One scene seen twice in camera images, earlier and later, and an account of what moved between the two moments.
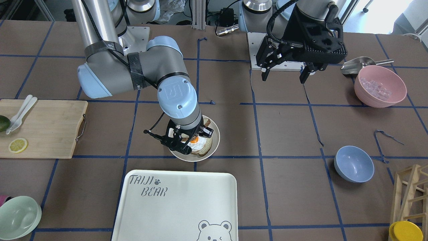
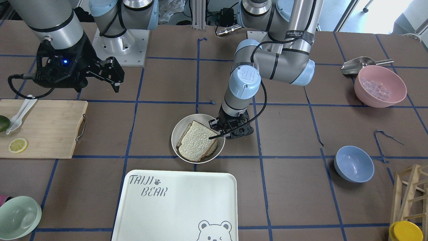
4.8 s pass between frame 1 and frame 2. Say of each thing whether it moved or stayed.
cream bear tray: stayed
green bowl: stayed
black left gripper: moved
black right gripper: moved
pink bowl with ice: stayed
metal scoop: stayed
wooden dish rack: stayed
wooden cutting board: stayed
